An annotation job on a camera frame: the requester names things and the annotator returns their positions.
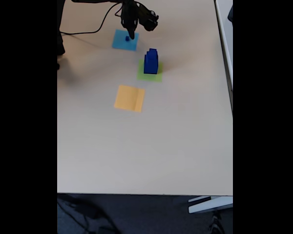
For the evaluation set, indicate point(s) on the largest blue cube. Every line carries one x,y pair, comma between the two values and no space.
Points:
150,68

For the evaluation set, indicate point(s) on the medium blue cube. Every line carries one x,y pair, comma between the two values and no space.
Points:
151,56

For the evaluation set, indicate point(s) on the white table foot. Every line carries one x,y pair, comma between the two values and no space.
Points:
210,206

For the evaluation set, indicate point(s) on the dark blue object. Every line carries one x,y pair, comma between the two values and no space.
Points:
230,13

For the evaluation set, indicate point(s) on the small blue cube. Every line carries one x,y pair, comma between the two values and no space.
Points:
152,50

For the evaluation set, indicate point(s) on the orange paper square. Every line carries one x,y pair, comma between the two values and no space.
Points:
127,98

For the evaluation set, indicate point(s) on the green paper square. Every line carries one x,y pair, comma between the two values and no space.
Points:
158,77

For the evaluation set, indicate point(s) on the black camera box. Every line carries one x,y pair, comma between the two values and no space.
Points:
149,19

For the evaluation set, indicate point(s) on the blue paper square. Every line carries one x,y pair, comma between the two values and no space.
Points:
119,44

